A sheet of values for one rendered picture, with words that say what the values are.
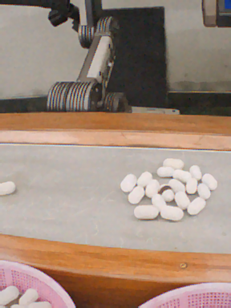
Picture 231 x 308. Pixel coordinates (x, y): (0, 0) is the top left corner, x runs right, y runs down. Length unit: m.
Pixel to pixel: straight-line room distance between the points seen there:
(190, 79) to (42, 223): 2.21
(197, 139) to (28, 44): 2.15
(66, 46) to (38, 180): 2.05
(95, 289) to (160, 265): 0.09
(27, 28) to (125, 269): 2.40
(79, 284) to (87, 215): 0.14
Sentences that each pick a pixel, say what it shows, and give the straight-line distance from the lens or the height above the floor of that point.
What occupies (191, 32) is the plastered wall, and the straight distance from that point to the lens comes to 2.60.
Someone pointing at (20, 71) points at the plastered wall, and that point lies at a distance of 2.86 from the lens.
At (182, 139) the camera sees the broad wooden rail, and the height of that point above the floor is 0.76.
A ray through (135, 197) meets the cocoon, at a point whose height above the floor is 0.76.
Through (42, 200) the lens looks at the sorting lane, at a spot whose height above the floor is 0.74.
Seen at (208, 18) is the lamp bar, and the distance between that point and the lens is 0.40.
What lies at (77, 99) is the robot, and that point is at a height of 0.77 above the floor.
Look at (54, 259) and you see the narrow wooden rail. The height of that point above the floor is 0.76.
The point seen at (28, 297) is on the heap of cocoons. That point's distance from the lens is 0.50.
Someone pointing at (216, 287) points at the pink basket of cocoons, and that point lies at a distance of 0.46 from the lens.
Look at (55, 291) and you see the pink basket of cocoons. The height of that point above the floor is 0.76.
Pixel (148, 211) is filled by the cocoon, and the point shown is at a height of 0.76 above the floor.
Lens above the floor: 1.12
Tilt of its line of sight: 32 degrees down
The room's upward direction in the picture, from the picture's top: 5 degrees counter-clockwise
